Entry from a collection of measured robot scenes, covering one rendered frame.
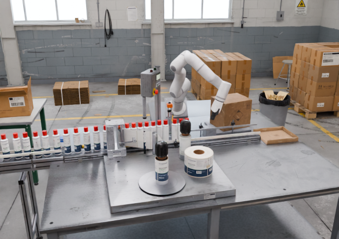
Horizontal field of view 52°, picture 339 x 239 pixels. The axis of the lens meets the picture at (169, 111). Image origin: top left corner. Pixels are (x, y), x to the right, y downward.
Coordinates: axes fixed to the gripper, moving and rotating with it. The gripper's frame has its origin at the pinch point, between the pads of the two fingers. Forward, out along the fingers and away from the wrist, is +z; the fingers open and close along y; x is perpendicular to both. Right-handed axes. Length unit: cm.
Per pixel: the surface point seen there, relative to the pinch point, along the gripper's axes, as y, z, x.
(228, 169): 45, 24, 5
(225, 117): -17.7, 1.3, 20.4
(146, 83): -2, -11, -63
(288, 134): -1, -3, 78
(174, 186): 68, 34, -41
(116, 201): 74, 48, -76
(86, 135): 3, 40, -95
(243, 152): 21.1, 16.1, 26.9
